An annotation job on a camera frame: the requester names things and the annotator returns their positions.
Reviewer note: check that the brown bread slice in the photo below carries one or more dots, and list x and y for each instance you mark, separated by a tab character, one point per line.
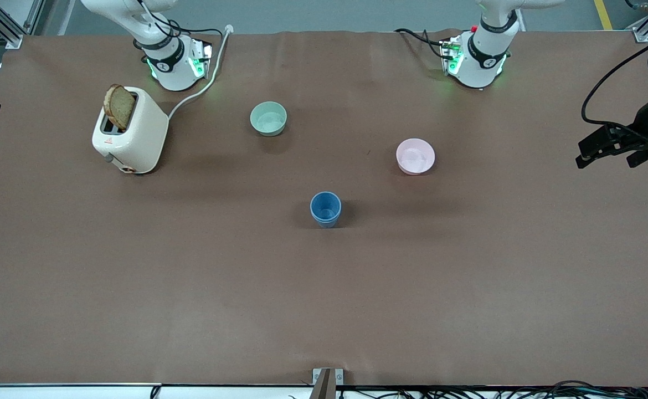
120	106

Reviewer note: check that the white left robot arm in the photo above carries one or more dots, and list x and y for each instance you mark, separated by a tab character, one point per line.
484	55

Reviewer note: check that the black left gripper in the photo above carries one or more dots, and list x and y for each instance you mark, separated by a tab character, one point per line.
643	123

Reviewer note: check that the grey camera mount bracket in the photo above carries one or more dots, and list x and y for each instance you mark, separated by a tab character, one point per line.
328	382

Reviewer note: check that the brown table cover sheet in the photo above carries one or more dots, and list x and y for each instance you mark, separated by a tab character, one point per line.
468	277

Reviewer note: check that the white two-slot toaster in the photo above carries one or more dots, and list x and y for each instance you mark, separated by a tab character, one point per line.
141	133

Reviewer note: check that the pink bowl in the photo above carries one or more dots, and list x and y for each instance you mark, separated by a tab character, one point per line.
415	156

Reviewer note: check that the mint green bowl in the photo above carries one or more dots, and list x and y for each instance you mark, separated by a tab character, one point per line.
268	119

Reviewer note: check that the yellow floor tape strip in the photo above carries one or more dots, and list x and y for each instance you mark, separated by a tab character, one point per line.
603	14

